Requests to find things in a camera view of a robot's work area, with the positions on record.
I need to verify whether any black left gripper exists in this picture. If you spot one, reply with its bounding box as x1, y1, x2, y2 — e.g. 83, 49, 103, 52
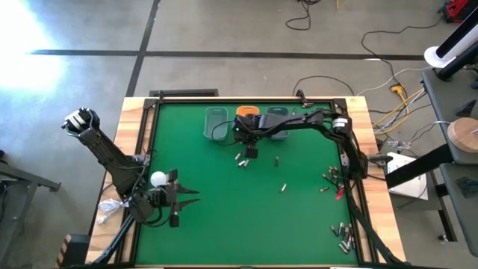
155, 169, 201, 228

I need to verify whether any orange plastic bin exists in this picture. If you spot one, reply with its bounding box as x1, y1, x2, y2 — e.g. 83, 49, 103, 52
235, 105, 260, 118

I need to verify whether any teal plastic bin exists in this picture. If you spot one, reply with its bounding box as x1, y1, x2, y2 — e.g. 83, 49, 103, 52
203, 106, 229, 142

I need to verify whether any slate blue plastic bin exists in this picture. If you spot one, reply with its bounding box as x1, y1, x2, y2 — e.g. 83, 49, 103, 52
266, 106, 291, 141

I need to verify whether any white bulb brass lamp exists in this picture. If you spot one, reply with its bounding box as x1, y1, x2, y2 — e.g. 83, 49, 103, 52
149, 170, 170, 189

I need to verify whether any green table mat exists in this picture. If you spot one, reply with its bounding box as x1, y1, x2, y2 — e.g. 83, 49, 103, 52
134, 101, 359, 266

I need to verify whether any black table clamp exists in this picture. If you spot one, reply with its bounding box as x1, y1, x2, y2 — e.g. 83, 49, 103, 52
296, 88, 310, 108

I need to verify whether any black flat floor box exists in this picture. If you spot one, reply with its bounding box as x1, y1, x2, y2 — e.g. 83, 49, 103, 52
149, 88, 220, 98

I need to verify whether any black orange striped box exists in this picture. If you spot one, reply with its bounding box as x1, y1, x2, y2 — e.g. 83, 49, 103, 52
55, 233, 91, 269

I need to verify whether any grey metal cart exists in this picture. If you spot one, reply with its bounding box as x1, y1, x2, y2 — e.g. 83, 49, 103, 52
0, 149, 62, 269

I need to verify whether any white paper sheet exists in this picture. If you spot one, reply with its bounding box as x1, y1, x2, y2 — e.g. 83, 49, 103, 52
385, 151, 429, 202

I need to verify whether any black support beam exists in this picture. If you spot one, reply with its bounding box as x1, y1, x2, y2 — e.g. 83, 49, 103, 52
384, 143, 455, 190

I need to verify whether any grey side table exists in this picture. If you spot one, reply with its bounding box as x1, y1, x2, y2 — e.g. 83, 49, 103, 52
420, 68, 478, 165
439, 162, 478, 259

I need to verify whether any white tower stand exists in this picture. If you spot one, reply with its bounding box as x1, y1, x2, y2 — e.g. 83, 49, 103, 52
423, 16, 478, 69

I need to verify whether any round wooden disc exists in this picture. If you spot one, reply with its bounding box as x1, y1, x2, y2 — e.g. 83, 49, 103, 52
447, 117, 478, 154

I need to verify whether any black pole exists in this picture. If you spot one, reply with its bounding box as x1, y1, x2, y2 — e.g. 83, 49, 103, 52
436, 40, 478, 81

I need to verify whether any black wedge object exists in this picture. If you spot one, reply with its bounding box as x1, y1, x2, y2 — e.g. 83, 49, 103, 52
454, 99, 478, 117

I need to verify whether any black crumpled object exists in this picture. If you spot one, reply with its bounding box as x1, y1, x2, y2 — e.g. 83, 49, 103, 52
454, 175, 478, 199

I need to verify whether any red toolbox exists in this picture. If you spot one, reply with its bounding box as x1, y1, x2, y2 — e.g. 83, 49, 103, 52
437, 0, 474, 24

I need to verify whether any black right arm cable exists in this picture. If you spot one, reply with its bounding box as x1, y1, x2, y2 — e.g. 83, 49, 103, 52
210, 118, 240, 147

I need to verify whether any white lamp cable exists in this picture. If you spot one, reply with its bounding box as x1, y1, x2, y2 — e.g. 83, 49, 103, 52
96, 197, 131, 225

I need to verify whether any black looped floor cable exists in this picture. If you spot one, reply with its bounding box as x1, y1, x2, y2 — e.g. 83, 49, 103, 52
292, 75, 356, 97

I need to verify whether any black metal rig frame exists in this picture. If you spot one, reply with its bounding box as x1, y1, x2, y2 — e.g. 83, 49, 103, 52
91, 96, 407, 268

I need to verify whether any black coiled floor cable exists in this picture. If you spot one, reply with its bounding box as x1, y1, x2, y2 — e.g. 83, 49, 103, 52
285, 0, 323, 31

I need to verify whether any black clamp handle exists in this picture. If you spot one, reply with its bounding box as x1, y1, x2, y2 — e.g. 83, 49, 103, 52
367, 153, 394, 166

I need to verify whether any white floor cable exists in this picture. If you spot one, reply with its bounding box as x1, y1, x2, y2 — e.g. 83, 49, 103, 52
356, 66, 434, 97

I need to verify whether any yellow extension cord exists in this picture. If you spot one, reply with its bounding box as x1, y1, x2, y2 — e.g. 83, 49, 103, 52
373, 84, 425, 135

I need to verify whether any long black floor cable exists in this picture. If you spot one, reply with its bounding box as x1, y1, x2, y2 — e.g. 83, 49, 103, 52
360, 17, 445, 87

